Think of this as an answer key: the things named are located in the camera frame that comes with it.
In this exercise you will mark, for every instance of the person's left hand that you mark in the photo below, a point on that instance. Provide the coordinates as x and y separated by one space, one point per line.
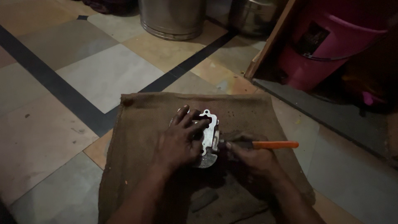
177 143

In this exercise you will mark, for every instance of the person's right hand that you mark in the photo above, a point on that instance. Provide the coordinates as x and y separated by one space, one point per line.
252 155

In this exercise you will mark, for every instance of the person's right fingers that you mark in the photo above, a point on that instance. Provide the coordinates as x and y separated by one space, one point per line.
239 146

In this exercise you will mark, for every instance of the silver metal engine part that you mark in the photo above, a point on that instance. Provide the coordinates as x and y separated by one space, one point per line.
209 137

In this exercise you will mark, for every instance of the brown burlap sack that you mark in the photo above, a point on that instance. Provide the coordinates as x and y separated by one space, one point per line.
205 161

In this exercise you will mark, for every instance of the wooden board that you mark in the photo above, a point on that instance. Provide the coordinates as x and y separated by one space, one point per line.
267 43

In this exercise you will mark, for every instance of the round steel pot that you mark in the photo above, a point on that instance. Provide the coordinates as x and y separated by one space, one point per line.
252 15

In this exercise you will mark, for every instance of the pink plastic bucket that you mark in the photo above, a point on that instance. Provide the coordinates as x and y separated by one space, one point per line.
329 43

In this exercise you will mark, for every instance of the small pink plastic object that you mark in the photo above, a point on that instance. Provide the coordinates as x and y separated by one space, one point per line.
371 99

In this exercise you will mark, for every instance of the large steel drum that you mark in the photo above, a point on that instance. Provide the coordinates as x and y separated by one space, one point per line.
172 18

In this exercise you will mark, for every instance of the dark cloth bundle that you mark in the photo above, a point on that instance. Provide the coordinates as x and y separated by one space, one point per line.
108 6

